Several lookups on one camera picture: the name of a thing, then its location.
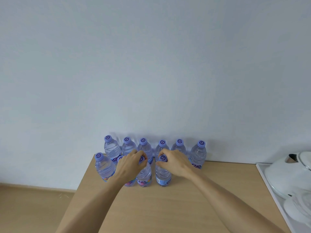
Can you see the person's right hand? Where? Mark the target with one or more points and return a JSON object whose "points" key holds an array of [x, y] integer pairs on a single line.
{"points": [[176, 163]]}

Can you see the person's left hand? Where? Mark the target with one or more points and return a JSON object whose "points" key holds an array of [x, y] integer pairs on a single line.
{"points": [[130, 167]]}

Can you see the clear water bottle purple cap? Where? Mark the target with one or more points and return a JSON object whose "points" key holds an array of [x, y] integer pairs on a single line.
{"points": [[163, 178], [145, 179]]}

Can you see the row of water bottles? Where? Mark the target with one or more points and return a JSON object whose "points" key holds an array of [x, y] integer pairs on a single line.
{"points": [[198, 155]]}

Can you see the person's right forearm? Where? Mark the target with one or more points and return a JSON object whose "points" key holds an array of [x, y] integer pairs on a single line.
{"points": [[233, 203]]}

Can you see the person's left forearm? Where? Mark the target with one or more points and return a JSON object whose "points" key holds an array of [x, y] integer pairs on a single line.
{"points": [[92, 206]]}

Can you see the wooden table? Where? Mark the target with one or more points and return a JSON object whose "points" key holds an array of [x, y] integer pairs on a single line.
{"points": [[170, 206]]}

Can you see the white tray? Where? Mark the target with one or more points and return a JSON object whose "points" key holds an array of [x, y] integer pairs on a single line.
{"points": [[267, 177]]}

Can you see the white electric kettle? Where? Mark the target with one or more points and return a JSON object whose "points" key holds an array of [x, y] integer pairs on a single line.
{"points": [[286, 174]]}

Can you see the white cup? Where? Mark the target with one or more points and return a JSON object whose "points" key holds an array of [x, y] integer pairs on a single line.
{"points": [[298, 206]]}

